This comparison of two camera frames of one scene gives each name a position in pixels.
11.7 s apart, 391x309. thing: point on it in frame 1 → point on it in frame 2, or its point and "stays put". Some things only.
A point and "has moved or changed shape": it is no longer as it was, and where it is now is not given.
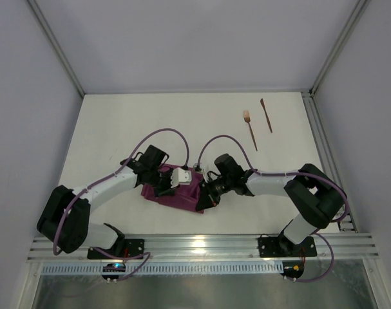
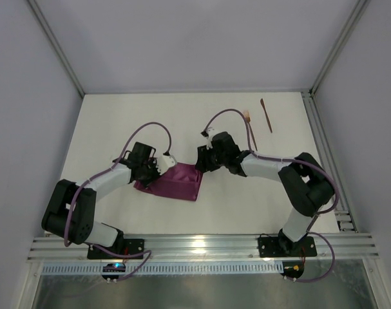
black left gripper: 166,184 → 151,174
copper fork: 247,118 stays put
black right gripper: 209,193 → 203,159
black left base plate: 127,248 stays put
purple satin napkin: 185,197 has moved or changed shape
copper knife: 262,103 stays put
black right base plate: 280,246 stays put
